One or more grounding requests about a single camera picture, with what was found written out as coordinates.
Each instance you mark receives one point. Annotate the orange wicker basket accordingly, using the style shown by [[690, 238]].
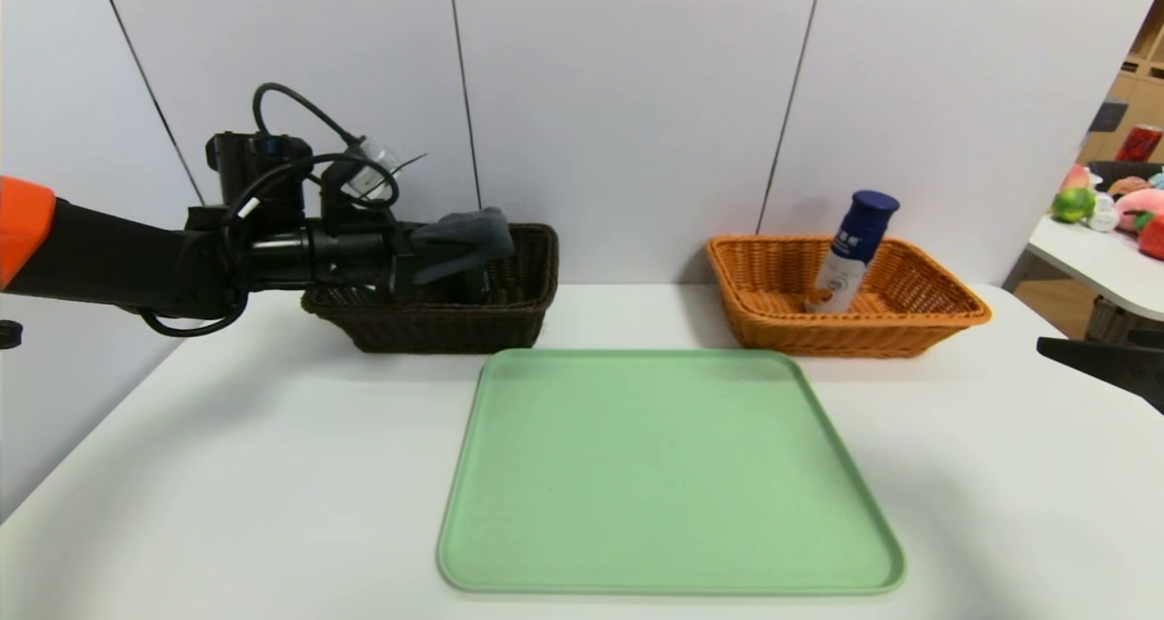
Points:
[[773, 329]]

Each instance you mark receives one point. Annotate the black pump dispenser bottle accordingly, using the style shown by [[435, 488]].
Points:
[[473, 294]]

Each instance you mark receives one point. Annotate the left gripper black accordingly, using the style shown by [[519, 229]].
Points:
[[404, 258]]

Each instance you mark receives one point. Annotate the small pink plush peach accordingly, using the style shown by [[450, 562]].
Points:
[[1075, 178]]

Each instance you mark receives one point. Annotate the red drink can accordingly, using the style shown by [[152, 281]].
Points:
[[1138, 144]]

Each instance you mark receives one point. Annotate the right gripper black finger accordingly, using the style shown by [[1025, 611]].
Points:
[[1118, 365]]

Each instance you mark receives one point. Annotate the light green plastic tray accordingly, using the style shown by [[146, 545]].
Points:
[[655, 511]]

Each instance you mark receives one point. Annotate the dark grey towel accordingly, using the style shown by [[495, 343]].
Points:
[[473, 227]]

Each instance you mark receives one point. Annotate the dark woven storage basket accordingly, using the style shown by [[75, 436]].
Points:
[[1118, 320]]

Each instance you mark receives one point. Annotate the black shallow basket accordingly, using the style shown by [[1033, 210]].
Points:
[[1116, 169]]

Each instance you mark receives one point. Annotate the white bottle with blue cap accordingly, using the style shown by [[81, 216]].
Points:
[[850, 247]]

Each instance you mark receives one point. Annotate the brown plush toy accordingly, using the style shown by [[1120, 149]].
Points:
[[1129, 185]]

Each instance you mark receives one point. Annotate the red plush toy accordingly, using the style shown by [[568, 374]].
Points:
[[1154, 236]]

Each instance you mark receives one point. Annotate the large pink plush toy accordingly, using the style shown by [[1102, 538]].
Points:
[[1144, 204]]

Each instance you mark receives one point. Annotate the small white toy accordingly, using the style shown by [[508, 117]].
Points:
[[1103, 214]]

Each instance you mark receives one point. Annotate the wooden shelf unit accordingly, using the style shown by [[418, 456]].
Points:
[[1141, 93]]

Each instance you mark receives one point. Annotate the dark grey square object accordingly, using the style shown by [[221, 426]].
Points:
[[1106, 116]]

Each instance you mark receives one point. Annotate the green plush toy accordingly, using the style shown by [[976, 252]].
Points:
[[1071, 204]]

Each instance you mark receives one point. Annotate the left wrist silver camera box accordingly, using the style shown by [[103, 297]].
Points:
[[375, 170]]

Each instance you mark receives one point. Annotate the white side table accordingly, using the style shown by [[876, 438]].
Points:
[[1091, 259]]

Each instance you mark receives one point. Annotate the dark brown wicker basket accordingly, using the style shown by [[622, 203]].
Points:
[[436, 329]]

